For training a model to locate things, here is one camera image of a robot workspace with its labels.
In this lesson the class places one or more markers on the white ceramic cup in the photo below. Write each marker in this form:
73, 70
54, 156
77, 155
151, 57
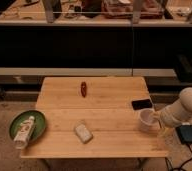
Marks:
147, 122

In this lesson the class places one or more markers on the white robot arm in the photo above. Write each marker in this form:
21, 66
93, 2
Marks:
178, 112

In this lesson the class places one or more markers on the red chili pepper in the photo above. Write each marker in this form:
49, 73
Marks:
83, 89

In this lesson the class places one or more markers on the wooden folding table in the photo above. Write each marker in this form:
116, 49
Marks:
106, 111

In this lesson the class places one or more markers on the black smartphone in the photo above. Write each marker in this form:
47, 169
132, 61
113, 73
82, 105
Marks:
141, 104

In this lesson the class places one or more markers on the green plate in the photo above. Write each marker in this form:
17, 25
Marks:
40, 124

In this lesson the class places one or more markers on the long metal shelf bench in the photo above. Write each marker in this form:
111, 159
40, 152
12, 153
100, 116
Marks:
50, 37

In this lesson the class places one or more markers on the white plastic bottle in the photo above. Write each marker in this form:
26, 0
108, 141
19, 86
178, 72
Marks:
24, 133

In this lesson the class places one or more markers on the black power adapter box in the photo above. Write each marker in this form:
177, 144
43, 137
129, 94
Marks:
184, 133

